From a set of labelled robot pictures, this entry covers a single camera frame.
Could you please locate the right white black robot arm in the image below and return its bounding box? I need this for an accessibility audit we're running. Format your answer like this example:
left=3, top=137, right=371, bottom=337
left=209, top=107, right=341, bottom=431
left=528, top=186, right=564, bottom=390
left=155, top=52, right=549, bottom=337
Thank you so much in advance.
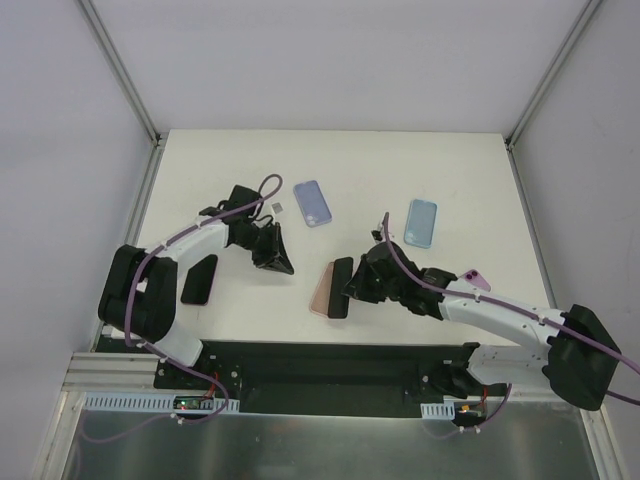
left=342, top=243, right=620, bottom=411

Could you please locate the lavender phone case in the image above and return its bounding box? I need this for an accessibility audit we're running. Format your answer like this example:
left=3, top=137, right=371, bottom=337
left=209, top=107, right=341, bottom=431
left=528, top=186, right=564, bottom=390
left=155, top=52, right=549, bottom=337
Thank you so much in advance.
left=293, top=180, right=332, bottom=228

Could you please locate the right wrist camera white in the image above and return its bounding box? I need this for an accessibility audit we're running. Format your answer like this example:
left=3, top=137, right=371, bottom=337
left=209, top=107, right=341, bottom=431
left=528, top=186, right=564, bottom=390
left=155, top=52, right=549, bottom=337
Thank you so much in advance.
left=371, top=212, right=393, bottom=244

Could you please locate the right white cable duct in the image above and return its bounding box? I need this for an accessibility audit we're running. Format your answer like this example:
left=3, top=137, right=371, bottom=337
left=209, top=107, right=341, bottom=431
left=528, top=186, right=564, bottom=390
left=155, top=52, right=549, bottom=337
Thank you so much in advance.
left=420, top=400, right=456, bottom=421

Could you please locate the black phone pink edge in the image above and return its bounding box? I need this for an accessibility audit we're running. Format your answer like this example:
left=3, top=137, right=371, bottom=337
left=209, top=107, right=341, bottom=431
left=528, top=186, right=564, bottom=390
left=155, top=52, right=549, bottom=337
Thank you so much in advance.
left=180, top=254, right=218, bottom=306

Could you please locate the light blue phone case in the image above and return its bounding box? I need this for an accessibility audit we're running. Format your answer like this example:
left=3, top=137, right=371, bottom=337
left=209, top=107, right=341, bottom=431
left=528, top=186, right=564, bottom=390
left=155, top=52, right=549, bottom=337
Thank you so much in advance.
left=404, top=199, right=438, bottom=249

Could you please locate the left aluminium frame post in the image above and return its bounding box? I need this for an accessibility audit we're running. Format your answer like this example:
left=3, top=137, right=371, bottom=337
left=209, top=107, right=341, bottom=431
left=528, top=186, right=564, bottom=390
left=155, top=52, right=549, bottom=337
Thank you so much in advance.
left=75, top=0, right=162, bottom=147

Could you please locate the right aluminium frame post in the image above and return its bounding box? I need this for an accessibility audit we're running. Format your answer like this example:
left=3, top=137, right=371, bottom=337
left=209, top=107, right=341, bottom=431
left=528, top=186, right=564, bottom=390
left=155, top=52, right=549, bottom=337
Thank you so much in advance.
left=505, top=0, right=605, bottom=151

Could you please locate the purple phone face down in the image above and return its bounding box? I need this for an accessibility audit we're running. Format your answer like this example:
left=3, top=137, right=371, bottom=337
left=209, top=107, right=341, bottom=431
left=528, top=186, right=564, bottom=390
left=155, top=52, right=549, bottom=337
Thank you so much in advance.
left=456, top=269, right=492, bottom=292

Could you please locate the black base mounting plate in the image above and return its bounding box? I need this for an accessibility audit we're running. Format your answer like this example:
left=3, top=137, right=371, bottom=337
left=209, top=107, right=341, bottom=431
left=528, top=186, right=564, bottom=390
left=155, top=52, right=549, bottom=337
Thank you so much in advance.
left=152, top=339, right=511, bottom=416

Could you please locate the aluminium frame post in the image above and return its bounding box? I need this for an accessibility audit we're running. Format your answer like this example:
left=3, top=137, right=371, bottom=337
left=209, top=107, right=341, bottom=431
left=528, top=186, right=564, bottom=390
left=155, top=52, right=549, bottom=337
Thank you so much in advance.
left=505, top=0, right=605, bottom=151
left=75, top=0, right=162, bottom=147

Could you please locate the aluminium front rail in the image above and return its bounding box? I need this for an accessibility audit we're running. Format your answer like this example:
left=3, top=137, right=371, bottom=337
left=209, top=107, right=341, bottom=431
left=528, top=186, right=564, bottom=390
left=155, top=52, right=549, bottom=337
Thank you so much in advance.
left=64, top=349, right=166, bottom=389

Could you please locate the white cable duct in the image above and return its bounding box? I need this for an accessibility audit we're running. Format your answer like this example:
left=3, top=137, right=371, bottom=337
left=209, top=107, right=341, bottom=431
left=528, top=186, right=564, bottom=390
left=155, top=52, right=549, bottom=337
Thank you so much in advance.
left=84, top=392, right=240, bottom=415
left=420, top=400, right=456, bottom=421

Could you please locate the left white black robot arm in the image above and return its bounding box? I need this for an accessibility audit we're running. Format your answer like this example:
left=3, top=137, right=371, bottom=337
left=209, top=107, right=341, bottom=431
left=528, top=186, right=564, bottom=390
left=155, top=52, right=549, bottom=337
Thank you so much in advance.
left=98, top=185, right=294, bottom=380

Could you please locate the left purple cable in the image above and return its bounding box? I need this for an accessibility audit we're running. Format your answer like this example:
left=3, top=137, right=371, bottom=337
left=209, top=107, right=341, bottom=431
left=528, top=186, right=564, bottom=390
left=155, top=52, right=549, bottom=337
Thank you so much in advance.
left=79, top=173, right=281, bottom=444

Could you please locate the left white cable duct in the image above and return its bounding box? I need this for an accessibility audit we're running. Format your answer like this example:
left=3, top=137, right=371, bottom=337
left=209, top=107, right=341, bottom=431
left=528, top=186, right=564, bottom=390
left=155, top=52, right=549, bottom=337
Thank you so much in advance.
left=84, top=392, right=240, bottom=415

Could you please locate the pink phone case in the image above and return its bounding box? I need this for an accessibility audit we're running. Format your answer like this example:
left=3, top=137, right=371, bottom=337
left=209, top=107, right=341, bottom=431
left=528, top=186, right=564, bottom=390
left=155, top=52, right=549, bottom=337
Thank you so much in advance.
left=309, top=262, right=334, bottom=318

